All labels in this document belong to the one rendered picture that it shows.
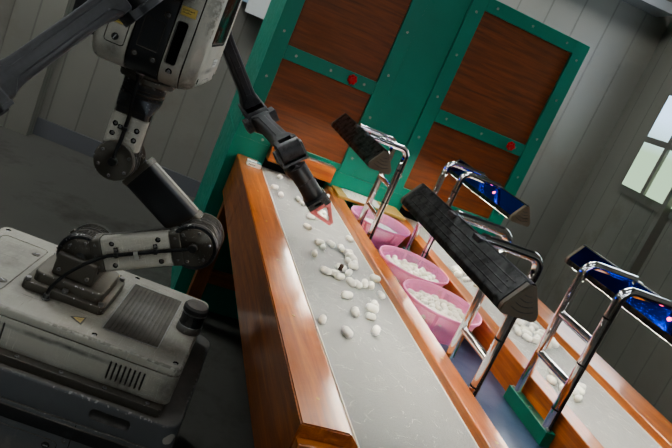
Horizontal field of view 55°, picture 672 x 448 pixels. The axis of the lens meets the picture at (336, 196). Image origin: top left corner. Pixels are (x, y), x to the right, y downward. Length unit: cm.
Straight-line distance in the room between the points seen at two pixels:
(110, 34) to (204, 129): 294
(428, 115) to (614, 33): 210
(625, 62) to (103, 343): 390
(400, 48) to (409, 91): 20
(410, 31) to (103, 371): 185
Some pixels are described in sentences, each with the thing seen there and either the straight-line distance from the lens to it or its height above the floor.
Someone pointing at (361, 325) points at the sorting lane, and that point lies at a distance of 168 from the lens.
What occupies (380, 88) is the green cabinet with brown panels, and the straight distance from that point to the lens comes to 286.
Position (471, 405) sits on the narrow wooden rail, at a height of 76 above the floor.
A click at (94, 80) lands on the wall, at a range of 463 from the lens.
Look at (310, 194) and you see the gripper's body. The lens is 183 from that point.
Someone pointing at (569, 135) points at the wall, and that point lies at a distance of 472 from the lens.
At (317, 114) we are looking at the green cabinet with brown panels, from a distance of 283.
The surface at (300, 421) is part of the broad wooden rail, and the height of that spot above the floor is 76.
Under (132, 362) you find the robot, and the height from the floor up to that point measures 45.
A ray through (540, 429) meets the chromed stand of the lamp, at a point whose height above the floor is 71.
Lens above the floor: 137
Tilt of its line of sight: 13 degrees down
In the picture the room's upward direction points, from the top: 24 degrees clockwise
